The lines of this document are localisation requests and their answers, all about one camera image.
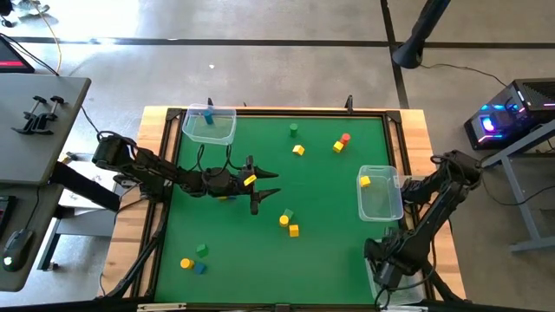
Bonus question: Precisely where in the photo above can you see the black C-clamp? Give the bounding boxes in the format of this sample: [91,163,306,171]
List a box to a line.
[11,94,48,133]
[29,94,66,136]

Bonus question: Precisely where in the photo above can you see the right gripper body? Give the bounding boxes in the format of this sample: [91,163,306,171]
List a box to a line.
[366,229,413,289]

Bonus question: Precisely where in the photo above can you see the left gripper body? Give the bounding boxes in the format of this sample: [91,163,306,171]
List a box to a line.
[203,166,252,199]

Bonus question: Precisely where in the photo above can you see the black beam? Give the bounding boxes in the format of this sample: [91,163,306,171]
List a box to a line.
[49,160,123,213]

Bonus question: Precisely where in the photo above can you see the black table frame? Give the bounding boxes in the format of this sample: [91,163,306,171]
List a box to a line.
[147,107,411,309]

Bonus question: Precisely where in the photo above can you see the yellow hanging cable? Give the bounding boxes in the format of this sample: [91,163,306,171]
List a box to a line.
[29,0,63,75]

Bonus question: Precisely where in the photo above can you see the black floor stand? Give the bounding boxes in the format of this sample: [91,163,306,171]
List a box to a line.
[391,0,452,70]

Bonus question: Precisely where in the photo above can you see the black computer mouse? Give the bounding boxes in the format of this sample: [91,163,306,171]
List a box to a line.
[2,228,35,273]

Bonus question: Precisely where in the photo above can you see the black floor cable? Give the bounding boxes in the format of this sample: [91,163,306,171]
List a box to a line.
[418,62,508,88]
[0,32,61,77]
[479,177,555,208]

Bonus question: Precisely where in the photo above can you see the grey side table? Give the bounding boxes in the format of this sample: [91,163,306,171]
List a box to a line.
[0,72,93,187]

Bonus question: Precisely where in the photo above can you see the grey metal stand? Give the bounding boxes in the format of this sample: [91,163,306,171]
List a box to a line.
[37,207,114,272]

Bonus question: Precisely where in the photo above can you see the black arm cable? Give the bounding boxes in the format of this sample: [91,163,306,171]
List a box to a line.
[373,283,394,311]
[193,144,208,173]
[223,145,244,171]
[95,129,138,151]

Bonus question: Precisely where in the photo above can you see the black frame strut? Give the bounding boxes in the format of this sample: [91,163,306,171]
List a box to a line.
[427,268,460,302]
[103,211,170,300]

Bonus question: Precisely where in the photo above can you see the black keyboard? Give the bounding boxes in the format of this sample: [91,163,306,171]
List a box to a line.
[0,194,17,237]

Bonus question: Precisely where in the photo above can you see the dark grey desk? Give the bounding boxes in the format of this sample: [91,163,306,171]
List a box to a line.
[0,184,65,293]

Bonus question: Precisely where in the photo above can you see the black RGB computer tower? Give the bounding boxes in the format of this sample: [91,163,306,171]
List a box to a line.
[463,77,555,152]

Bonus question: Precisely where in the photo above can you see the black laptop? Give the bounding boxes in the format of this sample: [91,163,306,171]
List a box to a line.
[0,36,36,75]

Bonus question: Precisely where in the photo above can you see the grey metal table frame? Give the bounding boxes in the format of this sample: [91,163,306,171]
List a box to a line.
[479,120,555,254]

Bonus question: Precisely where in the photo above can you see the clear plastic bin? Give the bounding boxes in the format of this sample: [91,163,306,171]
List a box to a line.
[364,242,428,307]
[181,103,238,146]
[356,164,405,223]

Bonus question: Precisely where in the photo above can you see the white box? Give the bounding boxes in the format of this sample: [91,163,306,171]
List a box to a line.
[57,160,121,210]

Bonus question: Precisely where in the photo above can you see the wooden table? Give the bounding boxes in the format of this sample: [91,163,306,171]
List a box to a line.
[100,106,467,302]

